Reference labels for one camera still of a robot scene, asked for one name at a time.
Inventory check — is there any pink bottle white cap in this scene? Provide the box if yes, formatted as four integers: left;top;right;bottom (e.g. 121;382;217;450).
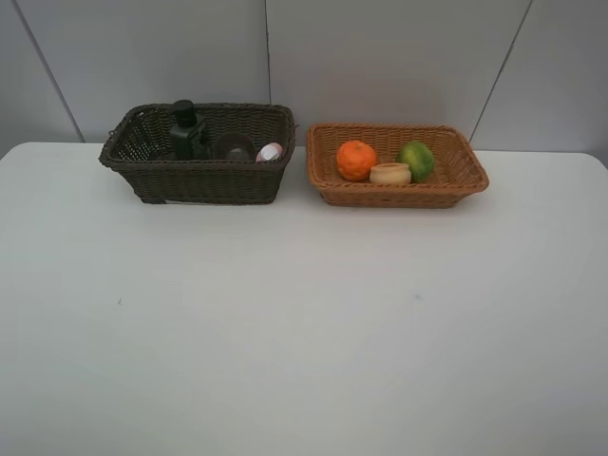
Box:
256;142;283;162

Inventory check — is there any orange tangerine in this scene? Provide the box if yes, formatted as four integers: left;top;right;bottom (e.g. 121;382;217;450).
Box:
336;140;377;181

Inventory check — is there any red yellow peach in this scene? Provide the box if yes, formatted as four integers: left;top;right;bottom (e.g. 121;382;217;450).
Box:
370;162;411;185

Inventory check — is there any translucent purple plastic cup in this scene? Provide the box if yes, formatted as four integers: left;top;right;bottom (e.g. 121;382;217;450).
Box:
212;133;257;162

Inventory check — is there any green lime fruit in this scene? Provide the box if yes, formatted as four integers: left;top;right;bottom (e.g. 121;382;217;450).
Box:
395;141;435;183

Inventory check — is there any dark green pump bottle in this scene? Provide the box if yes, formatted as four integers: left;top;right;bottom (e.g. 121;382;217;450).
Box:
170;100;213;161

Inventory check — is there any light brown wicker basket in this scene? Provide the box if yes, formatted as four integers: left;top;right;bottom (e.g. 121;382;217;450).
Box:
306;123;489;209

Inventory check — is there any dark brown wicker basket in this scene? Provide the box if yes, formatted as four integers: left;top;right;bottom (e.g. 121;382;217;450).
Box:
100;103;296;205

